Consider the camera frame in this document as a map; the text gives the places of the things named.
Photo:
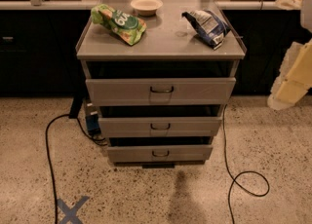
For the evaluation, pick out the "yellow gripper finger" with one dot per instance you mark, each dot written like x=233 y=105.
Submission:
x=295 y=78

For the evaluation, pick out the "grey drawer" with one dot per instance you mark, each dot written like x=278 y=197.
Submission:
x=167 y=153
x=159 y=126
x=166 y=91

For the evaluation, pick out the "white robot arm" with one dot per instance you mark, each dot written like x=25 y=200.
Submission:
x=307 y=10

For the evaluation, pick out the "grey top drawer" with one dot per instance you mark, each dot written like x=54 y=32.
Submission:
x=166 y=91

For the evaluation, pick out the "grey bottom drawer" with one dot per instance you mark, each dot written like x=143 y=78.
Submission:
x=167 y=153

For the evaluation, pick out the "grey drawer cabinet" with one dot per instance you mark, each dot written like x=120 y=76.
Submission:
x=169 y=48

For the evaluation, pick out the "blue chip bag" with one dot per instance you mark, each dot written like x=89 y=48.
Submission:
x=210 y=28

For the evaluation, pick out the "white paper bowl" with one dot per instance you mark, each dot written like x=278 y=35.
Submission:
x=146 y=8

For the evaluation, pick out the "green chip bag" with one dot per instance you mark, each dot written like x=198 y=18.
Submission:
x=128 y=27

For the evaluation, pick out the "blue power box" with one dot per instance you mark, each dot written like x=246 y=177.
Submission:
x=91 y=118

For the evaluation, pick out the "dark counter cabinets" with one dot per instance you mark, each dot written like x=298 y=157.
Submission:
x=37 y=49

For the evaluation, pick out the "blue tape cross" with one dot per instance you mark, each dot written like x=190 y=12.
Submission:
x=70 y=213

